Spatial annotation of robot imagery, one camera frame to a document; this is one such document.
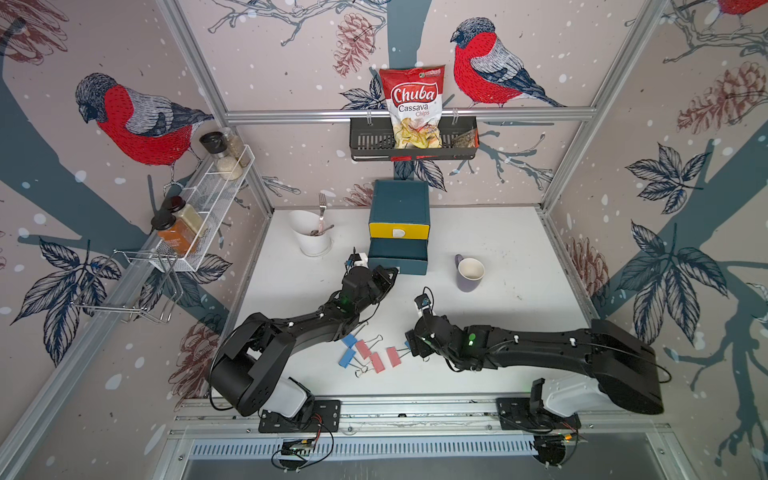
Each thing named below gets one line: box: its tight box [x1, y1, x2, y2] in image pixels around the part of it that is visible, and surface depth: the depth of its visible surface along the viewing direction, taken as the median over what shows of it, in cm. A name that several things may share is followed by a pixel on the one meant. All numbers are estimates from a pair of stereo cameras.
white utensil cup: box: [289, 209, 331, 255], surface depth 105 cm
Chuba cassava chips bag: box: [379, 65, 445, 149], surface depth 84 cm
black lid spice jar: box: [199, 131, 243, 181], surface depth 83 cm
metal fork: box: [319, 192, 327, 234], surface depth 106 cm
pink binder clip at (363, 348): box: [355, 334, 383, 360], surface depth 87 cm
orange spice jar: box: [150, 214, 197, 256], surface depth 66 cm
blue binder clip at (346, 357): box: [338, 347, 356, 369], surface depth 85 cm
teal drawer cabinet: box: [368, 180, 431, 275], surface depth 92 cm
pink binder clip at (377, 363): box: [370, 352, 386, 374], surface depth 83 cm
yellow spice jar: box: [168, 196, 205, 236], surface depth 69 cm
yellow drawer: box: [369, 223, 430, 239], surface depth 90 cm
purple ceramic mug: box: [454, 254, 485, 293], surface depth 95 cm
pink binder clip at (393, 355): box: [386, 346, 411, 368], surface depth 86 cm
